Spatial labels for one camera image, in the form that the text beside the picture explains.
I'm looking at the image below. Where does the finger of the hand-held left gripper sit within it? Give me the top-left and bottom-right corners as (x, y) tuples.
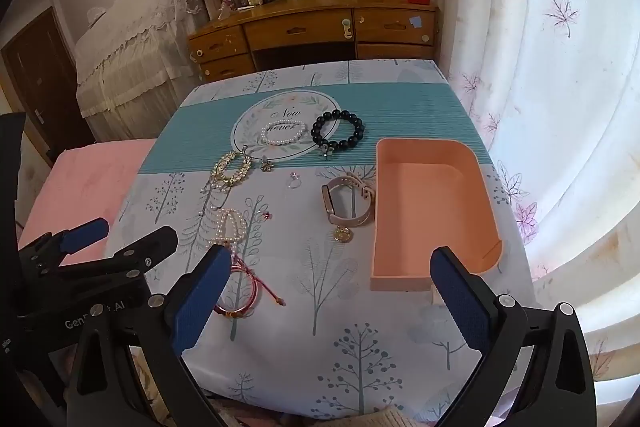
(50, 226), (180, 283)
(19, 217), (110, 279)

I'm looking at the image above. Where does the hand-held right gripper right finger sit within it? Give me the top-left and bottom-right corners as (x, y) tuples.
(430, 246), (598, 427)

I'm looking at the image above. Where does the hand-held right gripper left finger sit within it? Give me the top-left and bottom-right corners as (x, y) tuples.
(65, 244), (233, 427)

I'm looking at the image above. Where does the red string bracelet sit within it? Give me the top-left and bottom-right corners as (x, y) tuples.
(215, 256), (287, 320)

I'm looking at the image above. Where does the multi-strand pearl bracelet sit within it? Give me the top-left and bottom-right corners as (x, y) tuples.
(207, 206), (247, 254)

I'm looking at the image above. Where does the peach plastic tray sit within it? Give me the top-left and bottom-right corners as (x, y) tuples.
(370, 138), (502, 293)

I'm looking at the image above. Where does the gold leaf necklace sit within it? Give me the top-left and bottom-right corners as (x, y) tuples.
(200, 149), (254, 208)

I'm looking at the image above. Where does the pink strap watch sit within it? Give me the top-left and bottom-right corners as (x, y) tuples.
(321, 174), (377, 228)

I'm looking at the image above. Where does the white pearl bracelet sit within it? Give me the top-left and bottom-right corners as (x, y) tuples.
(260, 119), (307, 146)

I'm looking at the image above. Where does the black bead bracelet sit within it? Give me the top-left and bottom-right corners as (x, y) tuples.
(311, 108), (366, 160)

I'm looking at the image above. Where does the pink blanket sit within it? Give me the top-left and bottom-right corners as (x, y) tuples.
(15, 139), (161, 268)

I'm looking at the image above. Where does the tree print tablecloth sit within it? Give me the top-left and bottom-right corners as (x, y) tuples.
(102, 59), (538, 427)

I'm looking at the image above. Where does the person's beige sweater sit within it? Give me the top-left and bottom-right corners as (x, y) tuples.
(345, 408), (417, 427)

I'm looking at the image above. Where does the brown wooden door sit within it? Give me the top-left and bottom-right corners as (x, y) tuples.
(0, 7), (96, 166)

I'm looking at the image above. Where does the lace covered furniture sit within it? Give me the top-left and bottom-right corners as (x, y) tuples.
(75, 0), (211, 140)

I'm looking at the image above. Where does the leaf print curtain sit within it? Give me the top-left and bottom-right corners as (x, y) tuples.
(420, 0), (640, 408)

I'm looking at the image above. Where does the wooden desk with drawers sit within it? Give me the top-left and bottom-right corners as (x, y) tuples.
(187, 0), (441, 82)

